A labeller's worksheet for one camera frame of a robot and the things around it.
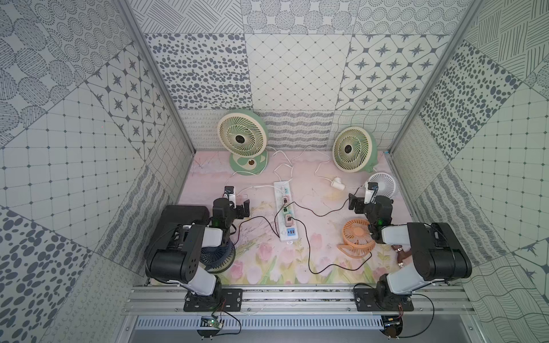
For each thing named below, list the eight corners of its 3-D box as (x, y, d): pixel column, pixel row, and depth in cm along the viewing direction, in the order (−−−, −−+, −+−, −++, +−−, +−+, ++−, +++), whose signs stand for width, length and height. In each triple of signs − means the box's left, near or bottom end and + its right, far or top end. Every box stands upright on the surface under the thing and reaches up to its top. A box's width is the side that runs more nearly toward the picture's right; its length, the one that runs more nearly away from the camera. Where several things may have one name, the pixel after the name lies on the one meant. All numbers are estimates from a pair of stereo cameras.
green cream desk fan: (337, 179, 109) (346, 153, 94) (331, 149, 123) (338, 122, 108) (368, 179, 109) (381, 153, 94) (358, 149, 123) (368, 122, 108)
